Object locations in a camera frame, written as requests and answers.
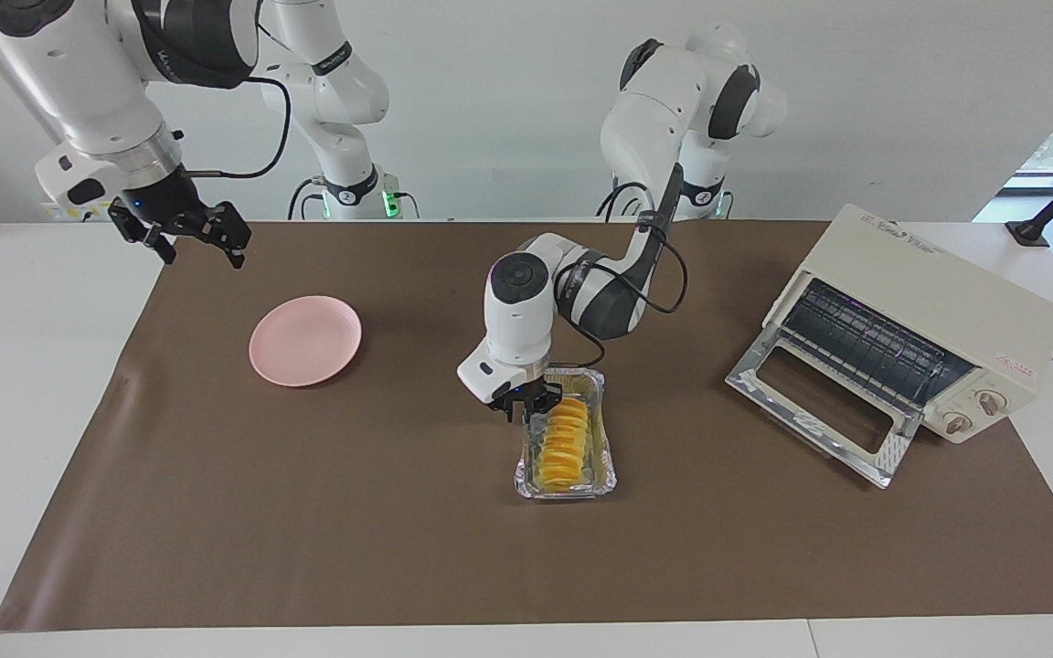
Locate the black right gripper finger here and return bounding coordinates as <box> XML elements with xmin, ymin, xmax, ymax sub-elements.
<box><xmin>218</xmin><ymin>228</ymin><xmax>251</xmax><ymax>271</ymax></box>
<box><xmin>138</xmin><ymin>226</ymin><xmax>176</xmax><ymax>266</ymax></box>

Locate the sliced yellow bread loaf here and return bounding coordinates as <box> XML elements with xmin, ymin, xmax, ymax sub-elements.
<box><xmin>536</xmin><ymin>398</ymin><xmax>590</xmax><ymax>492</ymax></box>

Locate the aluminium foil tray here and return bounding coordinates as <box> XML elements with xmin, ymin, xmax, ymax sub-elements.
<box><xmin>515</xmin><ymin>367</ymin><xmax>617</xmax><ymax>501</ymax></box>

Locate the cream toaster oven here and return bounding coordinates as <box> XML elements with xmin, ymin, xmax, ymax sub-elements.
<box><xmin>761</xmin><ymin>203</ymin><xmax>1053</xmax><ymax>446</ymax></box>

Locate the pink round plate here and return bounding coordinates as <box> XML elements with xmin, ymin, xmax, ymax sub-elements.
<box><xmin>249</xmin><ymin>295</ymin><xmax>363</xmax><ymax>388</ymax></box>

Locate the brown paper table mat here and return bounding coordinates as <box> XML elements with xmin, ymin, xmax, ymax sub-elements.
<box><xmin>0</xmin><ymin>219</ymin><xmax>1053</xmax><ymax>633</ymax></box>

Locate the white wall socket box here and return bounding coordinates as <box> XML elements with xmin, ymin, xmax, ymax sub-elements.
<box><xmin>39</xmin><ymin>176</ymin><xmax>136</xmax><ymax>223</ymax></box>

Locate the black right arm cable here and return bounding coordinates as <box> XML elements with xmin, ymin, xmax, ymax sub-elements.
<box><xmin>186</xmin><ymin>78</ymin><xmax>293</xmax><ymax>179</ymax></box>

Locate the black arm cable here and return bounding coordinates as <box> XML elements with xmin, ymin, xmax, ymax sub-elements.
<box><xmin>547</xmin><ymin>215</ymin><xmax>689</xmax><ymax>374</ymax></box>
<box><xmin>186</xmin><ymin>78</ymin><xmax>293</xmax><ymax>179</ymax></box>

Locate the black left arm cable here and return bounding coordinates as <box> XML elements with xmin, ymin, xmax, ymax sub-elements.
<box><xmin>547</xmin><ymin>215</ymin><xmax>689</xmax><ymax>374</ymax></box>

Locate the black base cable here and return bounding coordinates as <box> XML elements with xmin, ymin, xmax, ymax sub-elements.
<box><xmin>595</xmin><ymin>181</ymin><xmax>654</xmax><ymax>220</ymax></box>

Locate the oven wire rack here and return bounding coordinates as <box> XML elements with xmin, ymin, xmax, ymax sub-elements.
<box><xmin>781</xmin><ymin>279</ymin><xmax>977</xmax><ymax>409</ymax></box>

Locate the glass oven door metal frame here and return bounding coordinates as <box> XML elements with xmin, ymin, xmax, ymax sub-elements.
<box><xmin>725</xmin><ymin>324</ymin><xmax>926</xmax><ymax>490</ymax></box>

